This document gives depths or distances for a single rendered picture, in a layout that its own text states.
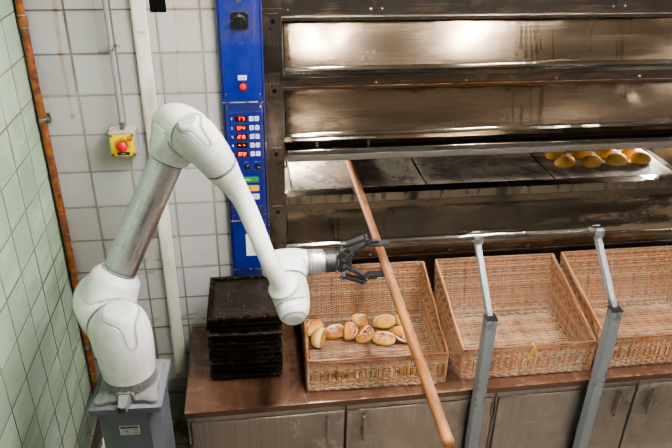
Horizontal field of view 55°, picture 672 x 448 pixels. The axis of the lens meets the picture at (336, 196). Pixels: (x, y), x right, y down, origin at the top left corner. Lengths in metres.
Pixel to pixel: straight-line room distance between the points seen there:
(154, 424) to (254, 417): 0.62
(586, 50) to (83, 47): 1.89
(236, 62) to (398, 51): 0.61
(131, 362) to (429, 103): 1.47
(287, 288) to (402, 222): 0.93
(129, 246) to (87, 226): 0.77
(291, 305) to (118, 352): 0.51
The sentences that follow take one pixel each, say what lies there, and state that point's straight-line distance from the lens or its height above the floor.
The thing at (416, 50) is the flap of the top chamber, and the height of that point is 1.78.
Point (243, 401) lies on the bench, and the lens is 2.60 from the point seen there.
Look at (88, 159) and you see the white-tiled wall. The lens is 2.66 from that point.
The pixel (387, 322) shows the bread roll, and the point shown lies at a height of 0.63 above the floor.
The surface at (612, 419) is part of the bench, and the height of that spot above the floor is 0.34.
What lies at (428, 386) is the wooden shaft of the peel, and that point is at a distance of 1.75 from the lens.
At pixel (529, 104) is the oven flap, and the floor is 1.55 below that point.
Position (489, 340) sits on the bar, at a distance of 2.48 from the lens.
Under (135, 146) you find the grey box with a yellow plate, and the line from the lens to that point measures 2.53.
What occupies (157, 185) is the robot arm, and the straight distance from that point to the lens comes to 1.98.
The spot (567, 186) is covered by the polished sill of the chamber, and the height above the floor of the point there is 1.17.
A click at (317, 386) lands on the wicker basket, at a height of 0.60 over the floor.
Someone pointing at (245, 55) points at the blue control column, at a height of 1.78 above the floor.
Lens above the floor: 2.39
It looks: 27 degrees down
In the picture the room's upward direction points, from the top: 1 degrees clockwise
